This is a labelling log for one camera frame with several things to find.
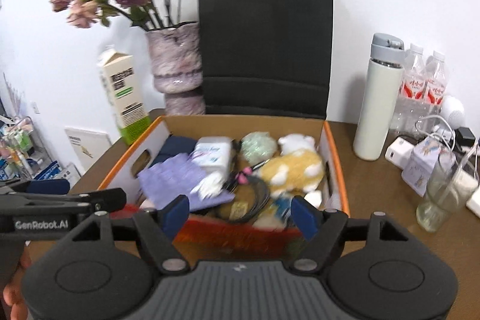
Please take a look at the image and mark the white tissue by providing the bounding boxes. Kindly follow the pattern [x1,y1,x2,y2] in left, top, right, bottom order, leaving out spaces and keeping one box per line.
[190,171,224,201]

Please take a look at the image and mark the blue wrapper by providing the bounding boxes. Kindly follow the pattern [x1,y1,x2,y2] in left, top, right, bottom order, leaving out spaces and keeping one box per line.
[262,194,293,230]

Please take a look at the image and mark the purple knitted pouch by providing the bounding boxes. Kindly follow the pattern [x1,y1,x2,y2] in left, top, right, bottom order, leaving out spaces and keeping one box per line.
[138,154,235,212]

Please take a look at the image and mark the clear glass cup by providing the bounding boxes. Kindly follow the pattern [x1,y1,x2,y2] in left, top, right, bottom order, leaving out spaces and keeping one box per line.
[416,150,479,233]

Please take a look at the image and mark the white power strip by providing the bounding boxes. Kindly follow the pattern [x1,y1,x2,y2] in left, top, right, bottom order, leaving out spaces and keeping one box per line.
[461,170,480,218]

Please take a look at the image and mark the navy blue cloth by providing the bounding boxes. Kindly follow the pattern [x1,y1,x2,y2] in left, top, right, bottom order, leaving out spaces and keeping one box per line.
[151,135,197,166]

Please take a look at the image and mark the white oval case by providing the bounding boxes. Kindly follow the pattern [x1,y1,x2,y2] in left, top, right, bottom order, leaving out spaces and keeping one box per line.
[304,190,323,209]

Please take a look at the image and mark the left water bottle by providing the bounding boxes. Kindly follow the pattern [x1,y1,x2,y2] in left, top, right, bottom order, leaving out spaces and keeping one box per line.
[391,44,425,133]

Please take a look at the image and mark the wire shelf rack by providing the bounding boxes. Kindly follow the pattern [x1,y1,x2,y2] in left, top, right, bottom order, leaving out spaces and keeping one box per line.
[1,116,52,179]

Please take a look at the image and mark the green mesh packet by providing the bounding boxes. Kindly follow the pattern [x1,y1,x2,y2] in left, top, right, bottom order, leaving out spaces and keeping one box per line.
[240,132,278,166]

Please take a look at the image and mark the white thermos bottle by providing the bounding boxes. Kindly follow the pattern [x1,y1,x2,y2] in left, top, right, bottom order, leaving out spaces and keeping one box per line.
[353,32,405,161]

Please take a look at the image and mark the water bottle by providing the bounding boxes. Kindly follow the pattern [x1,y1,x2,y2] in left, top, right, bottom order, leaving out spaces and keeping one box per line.
[424,51,448,106]
[391,44,425,133]

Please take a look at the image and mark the black paper bag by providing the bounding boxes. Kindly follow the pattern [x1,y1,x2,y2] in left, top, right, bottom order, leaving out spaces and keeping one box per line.
[199,0,334,119]

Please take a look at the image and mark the white round lamp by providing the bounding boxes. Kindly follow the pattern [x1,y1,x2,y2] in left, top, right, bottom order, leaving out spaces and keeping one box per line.
[439,95,465,130]

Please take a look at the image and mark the white paper box on floor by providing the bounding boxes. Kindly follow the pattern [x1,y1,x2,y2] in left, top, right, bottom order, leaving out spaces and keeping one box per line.
[65,127,112,174]

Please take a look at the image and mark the yellow plush toy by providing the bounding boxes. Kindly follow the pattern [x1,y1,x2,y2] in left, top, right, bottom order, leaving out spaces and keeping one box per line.
[256,133,325,198]

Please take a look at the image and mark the milk carton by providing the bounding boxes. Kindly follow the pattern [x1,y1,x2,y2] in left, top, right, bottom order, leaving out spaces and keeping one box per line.
[97,46,151,145]

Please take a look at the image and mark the white charger block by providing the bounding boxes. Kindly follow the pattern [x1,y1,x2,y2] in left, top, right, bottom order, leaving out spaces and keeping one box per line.
[384,136,414,170]

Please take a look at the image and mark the right water bottle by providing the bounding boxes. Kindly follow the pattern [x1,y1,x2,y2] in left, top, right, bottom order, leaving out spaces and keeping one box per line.
[424,51,448,106]

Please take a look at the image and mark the white tissue pack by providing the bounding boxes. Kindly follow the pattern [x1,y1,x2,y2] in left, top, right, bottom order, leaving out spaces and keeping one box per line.
[190,136,233,181]

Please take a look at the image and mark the marbled purple vase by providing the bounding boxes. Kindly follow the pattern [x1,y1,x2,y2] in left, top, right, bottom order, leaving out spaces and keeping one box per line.
[146,22,205,115]

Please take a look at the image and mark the left hand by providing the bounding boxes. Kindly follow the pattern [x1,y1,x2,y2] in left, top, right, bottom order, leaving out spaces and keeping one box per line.
[2,247,32,320]

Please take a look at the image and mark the white cable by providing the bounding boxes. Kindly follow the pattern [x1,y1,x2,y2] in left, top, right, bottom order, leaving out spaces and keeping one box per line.
[414,114,480,193]

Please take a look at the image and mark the lavender small box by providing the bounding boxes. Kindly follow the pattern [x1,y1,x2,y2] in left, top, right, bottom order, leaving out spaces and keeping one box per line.
[401,137,444,196]

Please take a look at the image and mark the grey cable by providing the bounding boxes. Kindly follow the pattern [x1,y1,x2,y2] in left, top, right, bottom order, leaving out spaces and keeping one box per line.
[220,139,272,224]

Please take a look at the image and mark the red cardboard box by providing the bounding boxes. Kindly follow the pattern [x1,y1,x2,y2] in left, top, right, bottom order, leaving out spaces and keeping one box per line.
[101,115,349,258]

